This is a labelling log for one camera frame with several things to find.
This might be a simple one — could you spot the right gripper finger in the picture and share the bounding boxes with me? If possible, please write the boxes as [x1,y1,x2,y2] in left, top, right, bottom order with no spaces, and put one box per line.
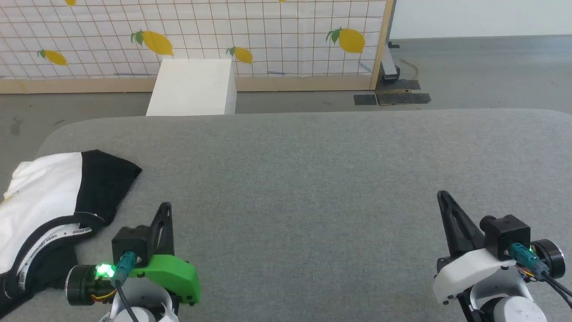
[437,191,486,258]

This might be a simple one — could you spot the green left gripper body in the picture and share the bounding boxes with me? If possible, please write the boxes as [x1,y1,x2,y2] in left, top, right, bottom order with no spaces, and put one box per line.
[66,254,202,307]

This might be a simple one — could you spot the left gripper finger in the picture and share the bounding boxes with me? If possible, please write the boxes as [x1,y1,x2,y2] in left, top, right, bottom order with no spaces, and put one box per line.
[150,202,175,257]

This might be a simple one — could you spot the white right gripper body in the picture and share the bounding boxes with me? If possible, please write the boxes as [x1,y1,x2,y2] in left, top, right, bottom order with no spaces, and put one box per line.
[433,239,566,305]

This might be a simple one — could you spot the white and black t-shirt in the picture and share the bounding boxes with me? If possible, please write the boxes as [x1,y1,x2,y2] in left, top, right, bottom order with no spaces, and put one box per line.
[0,150,143,316]

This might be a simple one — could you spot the large black floor tape patch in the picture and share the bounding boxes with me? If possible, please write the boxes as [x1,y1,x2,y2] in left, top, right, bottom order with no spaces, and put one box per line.
[376,91,432,106]

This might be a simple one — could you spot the white rectangular box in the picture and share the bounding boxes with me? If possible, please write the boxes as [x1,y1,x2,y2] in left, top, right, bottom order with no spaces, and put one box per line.
[146,58,237,116]

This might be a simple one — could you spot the long black floor tape strip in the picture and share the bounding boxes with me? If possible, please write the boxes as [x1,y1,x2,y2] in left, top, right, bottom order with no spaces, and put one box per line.
[384,80,421,90]

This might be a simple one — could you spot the grey metal screen foot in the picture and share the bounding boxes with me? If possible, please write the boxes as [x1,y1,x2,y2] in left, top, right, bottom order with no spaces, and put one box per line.
[382,40,400,82]

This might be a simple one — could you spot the left black cable teal plug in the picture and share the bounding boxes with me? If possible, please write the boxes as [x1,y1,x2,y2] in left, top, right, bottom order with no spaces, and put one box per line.
[111,252,141,322]

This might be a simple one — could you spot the thin yellowish floor cable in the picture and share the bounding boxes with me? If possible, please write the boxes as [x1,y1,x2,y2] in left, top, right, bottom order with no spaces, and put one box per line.
[400,58,421,81]

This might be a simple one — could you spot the lemon print screen wooden frame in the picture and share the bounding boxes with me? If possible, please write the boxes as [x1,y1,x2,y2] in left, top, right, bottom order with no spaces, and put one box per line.
[0,0,396,94]

